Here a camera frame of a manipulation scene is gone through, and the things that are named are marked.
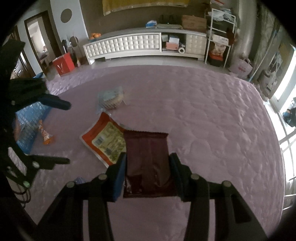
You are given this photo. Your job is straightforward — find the silver standing air conditioner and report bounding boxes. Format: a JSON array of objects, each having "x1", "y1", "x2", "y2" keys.
[{"x1": 231, "y1": 0, "x2": 257, "y2": 63}]

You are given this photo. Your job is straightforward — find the clear grey biscuit bag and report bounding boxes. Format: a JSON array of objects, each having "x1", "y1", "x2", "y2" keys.
[{"x1": 96, "y1": 86, "x2": 125, "y2": 114}]

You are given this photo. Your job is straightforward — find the white tufted tv cabinet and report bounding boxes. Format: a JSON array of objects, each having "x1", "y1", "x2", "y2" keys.
[{"x1": 83, "y1": 28, "x2": 207, "y2": 65}]

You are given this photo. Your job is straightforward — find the small blue wafer packet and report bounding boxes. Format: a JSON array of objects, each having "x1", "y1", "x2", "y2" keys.
[{"x1": 74, "y1": 177, "x2": 87, "y2": 185}]

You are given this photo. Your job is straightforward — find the pink quilted tablecloth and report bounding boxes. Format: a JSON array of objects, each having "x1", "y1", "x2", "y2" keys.
[{"x1": 26, "y1": 65, "x2": 285, "y2": 235}]

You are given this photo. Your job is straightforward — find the dark maroon snack packet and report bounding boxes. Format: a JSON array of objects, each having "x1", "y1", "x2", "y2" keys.
[{"x1": 123, "y1": 131, "x2": 171, "y2": 198}]

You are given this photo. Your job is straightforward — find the blue tissue box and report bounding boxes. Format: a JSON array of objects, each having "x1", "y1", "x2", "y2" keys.
[{"x1": 145, "y1": 20, "x2": 158, "y2": 28}]

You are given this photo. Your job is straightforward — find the round wall decoration lower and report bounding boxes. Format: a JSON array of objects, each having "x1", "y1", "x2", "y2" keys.
[{"x1": 60, "y1": 9, "x2": 72, "y2": 23}]

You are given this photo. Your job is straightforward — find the oranges on plate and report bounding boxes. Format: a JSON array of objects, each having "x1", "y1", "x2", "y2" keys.
[{"x1": 89, "y1": 33, "x2": 101, "y2": 40}]

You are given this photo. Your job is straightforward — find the blue plastic basket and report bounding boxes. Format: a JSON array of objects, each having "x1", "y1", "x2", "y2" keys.
[{"x1": 14, "y1": 72, "x2": 53, "y2": 155}]

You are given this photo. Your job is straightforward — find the white metal shelf rack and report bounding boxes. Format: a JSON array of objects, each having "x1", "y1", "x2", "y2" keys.
[{"x1": 205, "y1": 8, "x2": 237, "y2": 67}]

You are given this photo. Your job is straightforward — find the white pink shopping bag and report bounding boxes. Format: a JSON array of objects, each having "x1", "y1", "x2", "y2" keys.
[{"x1": 229, "y1": 57, "x2": 253, "y2": 79}]

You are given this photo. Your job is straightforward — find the white roll in cabinet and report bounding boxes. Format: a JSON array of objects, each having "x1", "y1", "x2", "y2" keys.
[{"x1": 178, "y1": 47, "x2": 185, "y2": 54}]

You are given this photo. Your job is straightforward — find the orange long snack bar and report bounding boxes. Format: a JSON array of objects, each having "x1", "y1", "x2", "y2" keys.
[{"x1": 38, "y1": 120, "x2": 54, "y2": 145}]

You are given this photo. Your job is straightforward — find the red white large snack pack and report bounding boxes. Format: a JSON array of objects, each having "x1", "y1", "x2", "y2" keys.
[{"x1": 80, "y1": 112, "x2": 126, "y2": 167}]

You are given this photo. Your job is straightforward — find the brown cardboard box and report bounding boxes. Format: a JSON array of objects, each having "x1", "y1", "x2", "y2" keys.
[{"x1": 182, "y1": 15, "x2": 207, "y2": 32}]

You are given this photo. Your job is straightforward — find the yellow cloth tv cover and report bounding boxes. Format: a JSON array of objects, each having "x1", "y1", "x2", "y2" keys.
[{"x1": 102, "y1": 0, "x2": 189, "y2": 16}]

